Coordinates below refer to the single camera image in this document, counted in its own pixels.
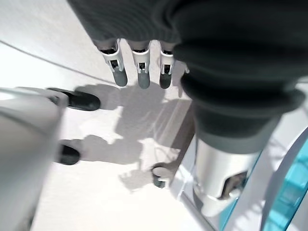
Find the grey caster wheel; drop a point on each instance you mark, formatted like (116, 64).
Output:
(160, 174)

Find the dark left robot hand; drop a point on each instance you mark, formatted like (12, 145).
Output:
(216, 72)

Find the black robot foot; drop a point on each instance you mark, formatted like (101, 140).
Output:
(81, 99)
(68, 155)

